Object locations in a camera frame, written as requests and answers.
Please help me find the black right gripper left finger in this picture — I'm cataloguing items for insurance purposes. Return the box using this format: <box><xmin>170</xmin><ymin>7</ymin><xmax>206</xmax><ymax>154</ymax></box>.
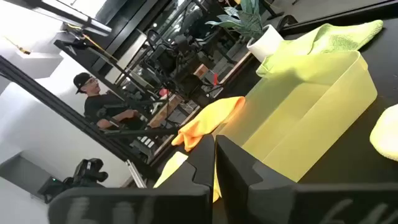
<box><xmin>48</xmin><ymin>134</ymin><xmax>216</xmax><ymax>224</ymax></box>

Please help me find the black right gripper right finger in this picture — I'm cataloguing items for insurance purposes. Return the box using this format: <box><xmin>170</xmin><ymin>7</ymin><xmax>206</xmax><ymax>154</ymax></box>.
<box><xmin>216</xmin><ymin>134</ymin><xmax>398</xmax><ymax>224</ymax></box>

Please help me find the yellow microfiber towel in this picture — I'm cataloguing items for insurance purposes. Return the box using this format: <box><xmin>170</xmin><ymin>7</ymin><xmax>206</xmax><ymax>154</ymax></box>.
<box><xmin>153</xmin><ymin>151</ymin><xmax>222</xmax><ymax>203</ymax></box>

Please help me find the orange microfiber towel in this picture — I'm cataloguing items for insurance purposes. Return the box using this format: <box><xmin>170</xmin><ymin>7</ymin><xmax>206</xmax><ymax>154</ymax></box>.
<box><xmin>369</xmin><ymin>104</ymin><xmax>398</xmax><ymax>162</ymax></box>
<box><xmin>171</xmin><ymin>96</ymin><xmax>246</xmax><ymax>152</ymax></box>

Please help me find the lime green microfiber towel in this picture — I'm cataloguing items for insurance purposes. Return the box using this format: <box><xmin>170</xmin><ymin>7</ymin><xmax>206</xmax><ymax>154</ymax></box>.
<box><xmin>256</xmin><ymin>19</ymin><xmax>384</xmax><ymax>78</ymax></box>

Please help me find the silver aluminium strut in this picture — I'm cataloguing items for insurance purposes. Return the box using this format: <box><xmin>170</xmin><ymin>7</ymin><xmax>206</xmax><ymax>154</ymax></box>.
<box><xmin>126</xmin><ymin>160</ymin><xmax>147</xmax><ymax>189</ymax></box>

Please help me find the yellow translucent plastic bin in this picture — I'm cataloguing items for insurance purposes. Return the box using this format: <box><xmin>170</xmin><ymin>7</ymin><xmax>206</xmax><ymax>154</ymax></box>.
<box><xmin>214</xmin><ymin>51</ymin><xmax>379</xmax><ymax>183</ymax></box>

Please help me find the person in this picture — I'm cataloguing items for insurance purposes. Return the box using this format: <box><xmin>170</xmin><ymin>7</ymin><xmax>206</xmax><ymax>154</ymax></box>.
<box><xmin>73</xmin><ymin>72</ymin><xmax>141</xmax><ymax>130</ymax></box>

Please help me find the black robot workstation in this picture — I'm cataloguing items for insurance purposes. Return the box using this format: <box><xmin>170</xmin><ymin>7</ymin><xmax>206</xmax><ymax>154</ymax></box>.
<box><xmin>133</xmin><ymin>27</ymin><xmax>224</xmax><ymax>103</ymax></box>

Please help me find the white plant pot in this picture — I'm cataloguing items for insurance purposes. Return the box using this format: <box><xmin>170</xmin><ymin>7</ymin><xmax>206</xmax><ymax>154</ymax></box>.
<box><xmin>246</xmin><ymin>24</ymin><xmax>284</xmax><ymax>63</ymax></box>

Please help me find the green artificial plant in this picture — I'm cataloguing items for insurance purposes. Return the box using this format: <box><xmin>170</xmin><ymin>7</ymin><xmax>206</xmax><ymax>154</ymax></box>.
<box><xmin>205</xmin><ymin>0</ymin><xmax>265</xmax><ymax>40</ymax></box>

